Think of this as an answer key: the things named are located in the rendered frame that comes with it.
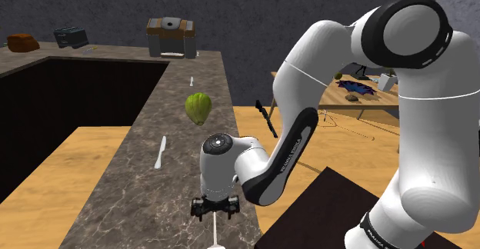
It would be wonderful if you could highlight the white spoon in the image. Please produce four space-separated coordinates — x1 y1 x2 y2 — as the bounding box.
207 211 226 249

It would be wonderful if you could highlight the white knife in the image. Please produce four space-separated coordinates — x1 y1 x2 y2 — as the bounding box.
154 135 168 170

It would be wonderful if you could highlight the green ribbed fruit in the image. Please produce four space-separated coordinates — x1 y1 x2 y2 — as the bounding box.
185 92 212 127

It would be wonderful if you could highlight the black stick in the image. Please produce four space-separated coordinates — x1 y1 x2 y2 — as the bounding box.
255 99 279 139

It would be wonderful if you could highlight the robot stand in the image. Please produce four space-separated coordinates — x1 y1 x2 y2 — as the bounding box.
254 166 463 249

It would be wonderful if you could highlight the wooden table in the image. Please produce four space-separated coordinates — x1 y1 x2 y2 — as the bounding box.
268 63 401 121

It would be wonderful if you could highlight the grey and brown coffee machine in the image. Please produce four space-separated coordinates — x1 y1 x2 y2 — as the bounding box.
145 16 198 60

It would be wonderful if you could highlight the dark grey toaster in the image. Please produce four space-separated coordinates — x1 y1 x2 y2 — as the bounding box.
53 26 90 50

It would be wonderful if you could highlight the brown bread loaf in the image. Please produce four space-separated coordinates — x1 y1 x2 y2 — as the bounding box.
6 33 41 54

